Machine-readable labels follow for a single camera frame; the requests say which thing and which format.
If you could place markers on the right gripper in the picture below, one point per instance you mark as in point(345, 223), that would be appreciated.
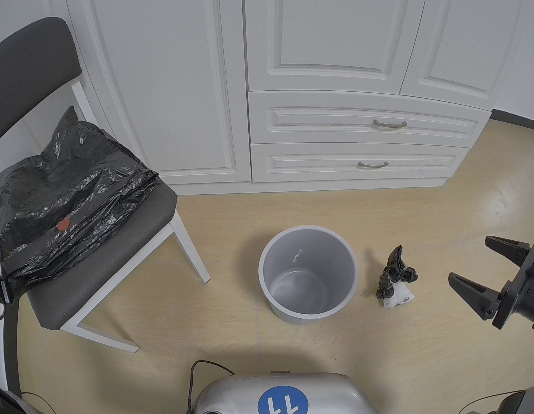
point(528, 291)

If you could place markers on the black plastic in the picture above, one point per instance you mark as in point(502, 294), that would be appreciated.
point(394, 270)

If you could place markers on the black plastic bag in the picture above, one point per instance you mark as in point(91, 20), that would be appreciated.
point(68, 188)

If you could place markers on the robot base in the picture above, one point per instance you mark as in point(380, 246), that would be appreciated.
point(232, 393)

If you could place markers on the white trash bin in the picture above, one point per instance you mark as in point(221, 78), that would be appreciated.
point(310, 274)

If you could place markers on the grey white chair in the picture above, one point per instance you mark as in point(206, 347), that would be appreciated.
point(30, 63)

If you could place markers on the white wardrobe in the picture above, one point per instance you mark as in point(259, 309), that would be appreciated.
point(327, 28)

